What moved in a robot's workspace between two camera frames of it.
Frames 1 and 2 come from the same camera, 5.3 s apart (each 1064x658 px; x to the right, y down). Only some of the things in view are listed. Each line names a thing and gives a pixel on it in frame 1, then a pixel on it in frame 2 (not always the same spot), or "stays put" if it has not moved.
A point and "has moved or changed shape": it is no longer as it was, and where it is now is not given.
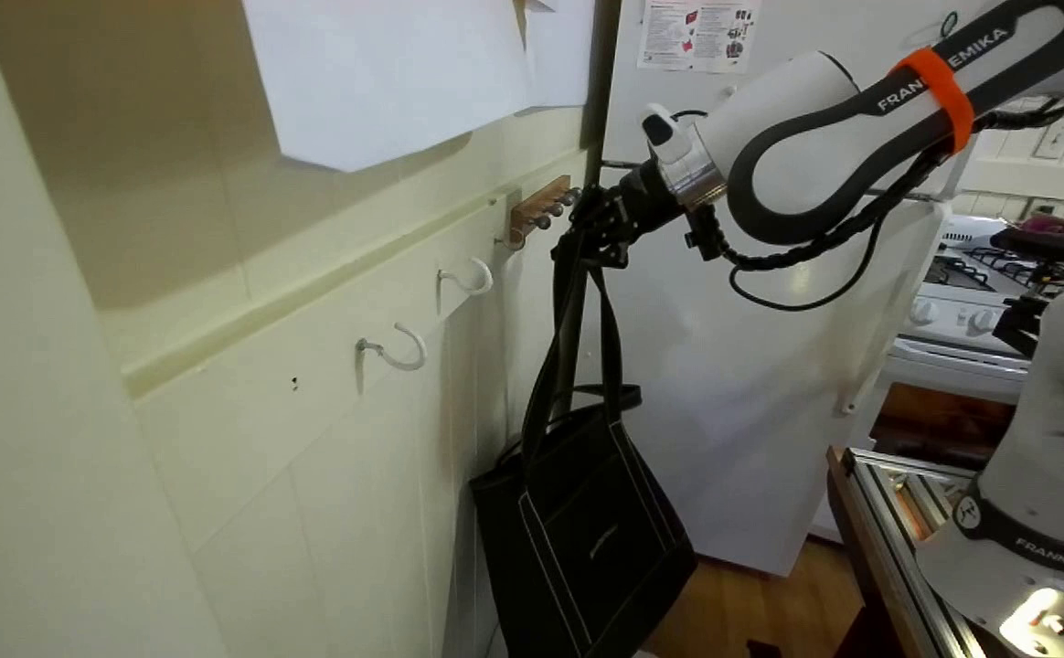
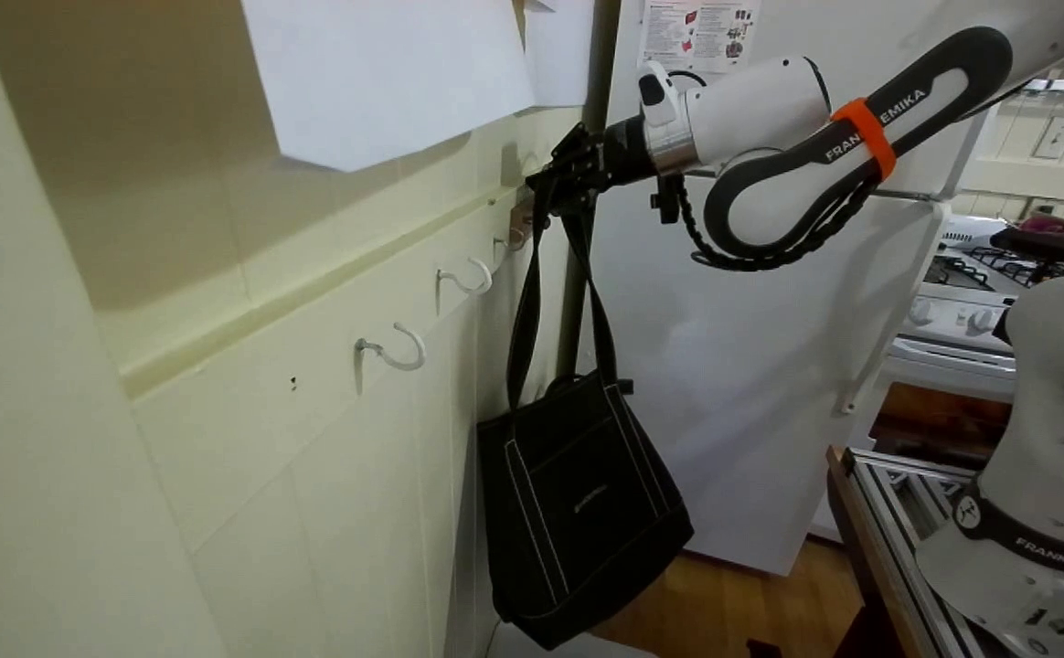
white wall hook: x=358 y=356 stays put
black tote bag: x=574 y=544 has moved or changed shape
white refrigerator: x=756 y=370 stays put
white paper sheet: x=358 y=78 stays put
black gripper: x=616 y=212 → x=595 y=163
